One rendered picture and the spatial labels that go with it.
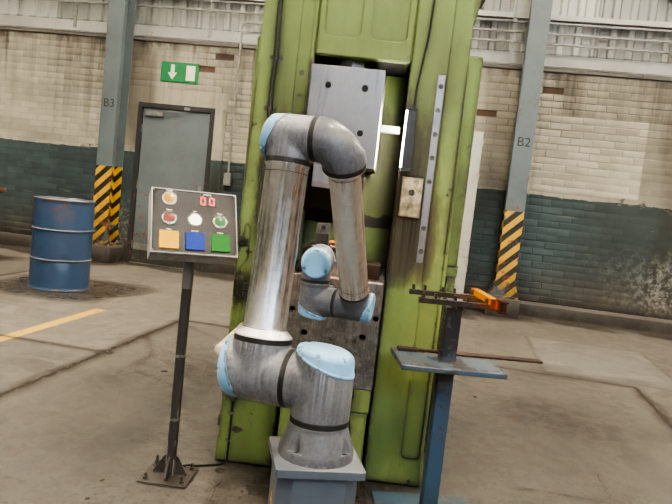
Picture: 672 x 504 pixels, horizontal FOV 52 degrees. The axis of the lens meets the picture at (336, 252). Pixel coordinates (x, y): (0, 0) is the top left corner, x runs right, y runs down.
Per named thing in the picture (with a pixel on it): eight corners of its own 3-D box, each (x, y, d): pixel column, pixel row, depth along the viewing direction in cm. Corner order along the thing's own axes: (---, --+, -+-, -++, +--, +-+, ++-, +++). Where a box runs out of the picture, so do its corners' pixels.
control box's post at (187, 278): (172, 478, 290) (196, 221, 280) (163, 477, 290) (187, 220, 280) (175, 475, 293) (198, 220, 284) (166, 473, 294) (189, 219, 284)
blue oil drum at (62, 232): (69, 294, 661) (76, 202, 653) (13, 286, 671) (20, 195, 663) (100, 287, 718) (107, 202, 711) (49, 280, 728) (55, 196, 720)
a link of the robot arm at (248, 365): (272, 412, 169) (315, 108, 170) (208, 398, 174) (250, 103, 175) (293, 402, 184) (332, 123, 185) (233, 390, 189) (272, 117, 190)
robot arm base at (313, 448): (359, 470, 168) (364, 430, 167) (281, 467, 165) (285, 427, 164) (345, 441, 187) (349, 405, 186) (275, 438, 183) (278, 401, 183)
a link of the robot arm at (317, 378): (340, 430, 166) (348, 358, 164) (273, 416, 170) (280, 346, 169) (356, 413, 180) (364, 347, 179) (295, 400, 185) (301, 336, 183)
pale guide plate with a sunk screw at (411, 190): (419, 218, 295) (423, 178, 294) (398, 216, 296) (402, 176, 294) (418, 218, 297) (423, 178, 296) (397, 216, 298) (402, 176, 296)
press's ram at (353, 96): (395, 172, 282) (406, 72, 279) (301, 161, 285) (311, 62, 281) (394, 175, 324) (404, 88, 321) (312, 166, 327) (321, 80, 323)
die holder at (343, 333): (372, 390, 284) (384, 283, 280) (280, 379, 287) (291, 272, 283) (374, 358, 340) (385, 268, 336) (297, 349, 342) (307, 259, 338)
